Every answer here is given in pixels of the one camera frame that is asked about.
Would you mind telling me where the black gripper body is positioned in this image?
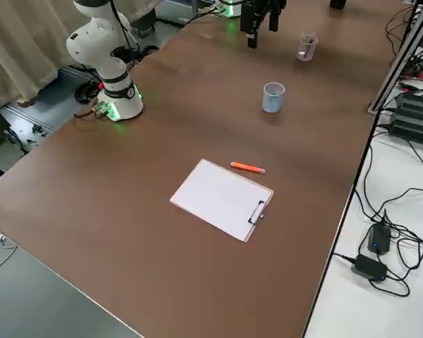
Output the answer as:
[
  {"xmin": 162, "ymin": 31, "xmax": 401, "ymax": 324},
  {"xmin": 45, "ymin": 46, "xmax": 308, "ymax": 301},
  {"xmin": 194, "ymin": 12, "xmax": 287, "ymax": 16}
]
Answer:
[{"xmin": 245, "ymin": 0, "xmax": 286, "ymax": 15}]

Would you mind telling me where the orange pencil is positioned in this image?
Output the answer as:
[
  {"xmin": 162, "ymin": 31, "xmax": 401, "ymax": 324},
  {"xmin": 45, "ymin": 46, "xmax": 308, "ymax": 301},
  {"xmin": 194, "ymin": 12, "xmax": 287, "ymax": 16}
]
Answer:
[{"xmin": 231, "ymin": 161, "xmax": 268, "ymax": 175}]

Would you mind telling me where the purple pen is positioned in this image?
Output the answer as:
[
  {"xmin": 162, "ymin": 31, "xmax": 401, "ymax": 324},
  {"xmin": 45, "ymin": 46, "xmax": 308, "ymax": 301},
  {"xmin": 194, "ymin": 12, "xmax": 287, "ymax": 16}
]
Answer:
[{"xmin": 298, "ymin": 32, "xmax": 317, "ymax": 59}]

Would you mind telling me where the translucent pink cup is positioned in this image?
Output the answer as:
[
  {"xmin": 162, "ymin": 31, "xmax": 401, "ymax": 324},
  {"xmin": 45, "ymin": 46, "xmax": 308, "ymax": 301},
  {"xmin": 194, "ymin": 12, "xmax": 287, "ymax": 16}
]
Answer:
[{"xmin": 296, "ymin": 34, "xmax": 319, "ymax": 61}]

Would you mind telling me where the translucent blue cup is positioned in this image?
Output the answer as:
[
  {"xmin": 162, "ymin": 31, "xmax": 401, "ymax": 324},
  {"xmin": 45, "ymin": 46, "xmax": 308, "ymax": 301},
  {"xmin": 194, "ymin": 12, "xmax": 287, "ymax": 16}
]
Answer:
[{"xmin": 262, "ymin": 82, "xmax": 286, "ymax": 113}]

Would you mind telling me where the white clipboard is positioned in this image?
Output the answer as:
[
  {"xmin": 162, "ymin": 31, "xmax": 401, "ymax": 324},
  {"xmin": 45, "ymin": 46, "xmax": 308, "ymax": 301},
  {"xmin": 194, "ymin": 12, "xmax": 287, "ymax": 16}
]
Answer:
[{"xmin": 169, "ymin": 158, "xmax": 274, "ymax": 244}]

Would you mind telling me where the black ribbed device box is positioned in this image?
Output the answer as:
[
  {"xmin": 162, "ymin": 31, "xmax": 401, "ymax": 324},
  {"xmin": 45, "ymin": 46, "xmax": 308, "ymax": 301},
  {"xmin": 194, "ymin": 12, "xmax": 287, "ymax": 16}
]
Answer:
[{"xmin": 389, "ymin": 92, "xmax": 423, "ymax": 144}]

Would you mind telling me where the black power adapter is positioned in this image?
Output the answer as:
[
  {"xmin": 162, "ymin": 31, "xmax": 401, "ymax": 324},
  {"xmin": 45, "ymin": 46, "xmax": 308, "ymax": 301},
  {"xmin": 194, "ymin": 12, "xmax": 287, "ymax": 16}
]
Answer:
[
  {"xmin": 350, "ymin": 253, "xmax": 388, "ymax": 282},
  {"xmin": 368, "ymin": 223, "xmax": 392, "ymax": 255}
]

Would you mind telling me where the white desk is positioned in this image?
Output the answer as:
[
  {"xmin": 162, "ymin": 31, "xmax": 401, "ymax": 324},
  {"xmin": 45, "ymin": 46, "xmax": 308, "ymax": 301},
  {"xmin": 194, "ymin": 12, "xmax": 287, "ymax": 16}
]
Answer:
[{"xmin": 302, "ymin": 35, "xmax": 423, "ymax": 338}]

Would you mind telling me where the aluminium profile post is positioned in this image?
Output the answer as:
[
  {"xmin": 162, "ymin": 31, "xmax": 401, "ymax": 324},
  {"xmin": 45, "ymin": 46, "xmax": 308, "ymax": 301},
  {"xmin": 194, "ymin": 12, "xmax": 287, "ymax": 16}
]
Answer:
[{"xmin": 368, "ymin": 0, "xmax": 423, "ymax": 113}]

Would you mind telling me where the black cable bundle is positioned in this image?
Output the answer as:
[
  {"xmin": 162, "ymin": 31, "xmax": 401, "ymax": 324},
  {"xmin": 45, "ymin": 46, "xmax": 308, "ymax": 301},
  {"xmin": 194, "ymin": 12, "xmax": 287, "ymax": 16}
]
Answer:
[{"xmin": 400, "ymin": 49, "xmax": 423, "ymax": 92}]

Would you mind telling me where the coiled black cable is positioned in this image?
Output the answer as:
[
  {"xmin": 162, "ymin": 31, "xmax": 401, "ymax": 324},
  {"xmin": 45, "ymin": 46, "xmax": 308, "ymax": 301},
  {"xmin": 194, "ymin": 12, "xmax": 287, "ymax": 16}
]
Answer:
[{"xmin": 75, "ymin": 81, "xmax": 100, "ymax": 106}]

